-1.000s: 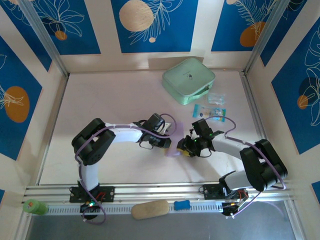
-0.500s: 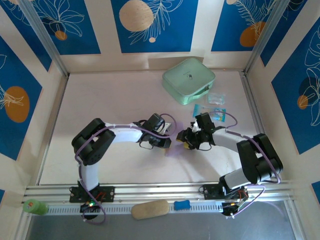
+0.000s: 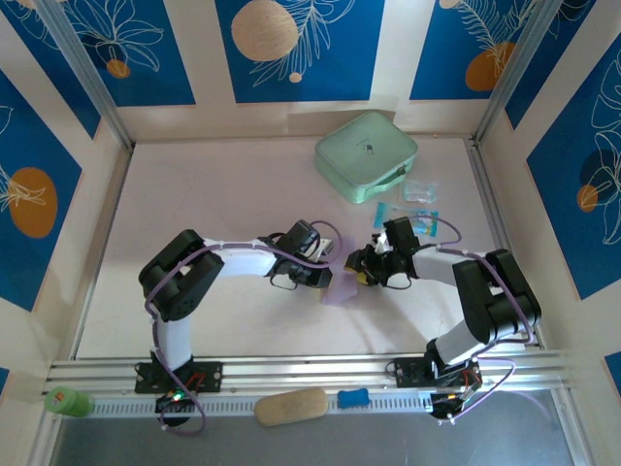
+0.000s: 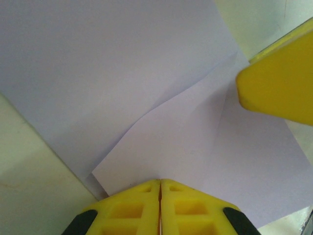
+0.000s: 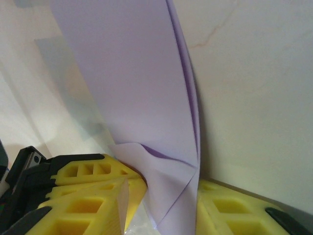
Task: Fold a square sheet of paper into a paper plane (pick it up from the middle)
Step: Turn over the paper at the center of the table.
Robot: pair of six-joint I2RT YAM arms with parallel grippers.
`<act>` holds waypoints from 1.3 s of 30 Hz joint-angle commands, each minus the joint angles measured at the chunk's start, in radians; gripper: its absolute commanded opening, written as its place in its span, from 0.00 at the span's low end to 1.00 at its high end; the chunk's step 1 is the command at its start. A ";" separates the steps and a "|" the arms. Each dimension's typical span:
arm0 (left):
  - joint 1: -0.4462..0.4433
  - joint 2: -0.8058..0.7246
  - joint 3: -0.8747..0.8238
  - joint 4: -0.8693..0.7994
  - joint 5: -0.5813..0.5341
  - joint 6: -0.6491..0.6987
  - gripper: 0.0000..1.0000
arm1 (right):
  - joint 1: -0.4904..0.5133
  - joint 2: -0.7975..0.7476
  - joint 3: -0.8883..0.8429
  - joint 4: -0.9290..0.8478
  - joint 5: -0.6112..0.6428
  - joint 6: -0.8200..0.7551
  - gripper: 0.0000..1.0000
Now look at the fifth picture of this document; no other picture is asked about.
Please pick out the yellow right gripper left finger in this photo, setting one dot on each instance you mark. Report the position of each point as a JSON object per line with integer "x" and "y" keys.
{"x": 97, "y": 220}

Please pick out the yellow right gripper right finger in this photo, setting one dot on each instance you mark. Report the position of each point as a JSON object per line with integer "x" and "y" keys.
{"x": 244, "y": 215}

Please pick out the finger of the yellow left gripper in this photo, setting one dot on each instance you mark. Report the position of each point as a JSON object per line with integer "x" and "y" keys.
{"x": 115, "y": 166}

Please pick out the purple paper sheet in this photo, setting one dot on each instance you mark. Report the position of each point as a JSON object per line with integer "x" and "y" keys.
{"x": 134, "y": 85}

